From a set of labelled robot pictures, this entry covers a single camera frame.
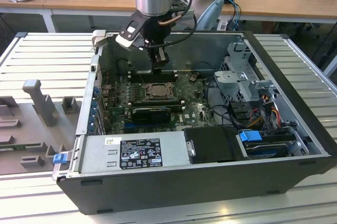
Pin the black RAM slot row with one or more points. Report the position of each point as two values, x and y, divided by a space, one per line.
168 76

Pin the metal drive cage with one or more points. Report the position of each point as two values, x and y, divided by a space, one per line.
229 79

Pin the blue case latch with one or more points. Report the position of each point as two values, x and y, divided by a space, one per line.
59 159

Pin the grey parts rack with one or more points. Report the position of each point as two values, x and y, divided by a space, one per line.
31 118

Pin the pale blue teach pendant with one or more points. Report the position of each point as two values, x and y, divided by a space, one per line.
210 11

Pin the CPU socket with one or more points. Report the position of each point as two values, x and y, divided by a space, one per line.
174 93

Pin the grey case latch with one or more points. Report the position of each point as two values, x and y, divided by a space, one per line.
98 36

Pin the short wooden desk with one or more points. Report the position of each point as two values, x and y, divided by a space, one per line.
23 4

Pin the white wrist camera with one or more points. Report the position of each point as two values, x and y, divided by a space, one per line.
126 40

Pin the hard disk in blue carrier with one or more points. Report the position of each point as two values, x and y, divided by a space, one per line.
250 136

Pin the silver CPU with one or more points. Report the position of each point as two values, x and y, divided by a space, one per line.
160 90

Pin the silver power supply unit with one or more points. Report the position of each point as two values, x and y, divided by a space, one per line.
94 153

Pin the green motherboard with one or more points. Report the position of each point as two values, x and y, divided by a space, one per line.
192 113

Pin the black PC case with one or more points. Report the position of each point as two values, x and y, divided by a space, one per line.
158 195

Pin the black plastic shroud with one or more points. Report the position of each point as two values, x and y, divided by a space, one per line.
210 142

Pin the black graphics card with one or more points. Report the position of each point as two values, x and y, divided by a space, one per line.
150 114

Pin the green RAM stick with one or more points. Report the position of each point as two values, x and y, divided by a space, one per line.
15 146

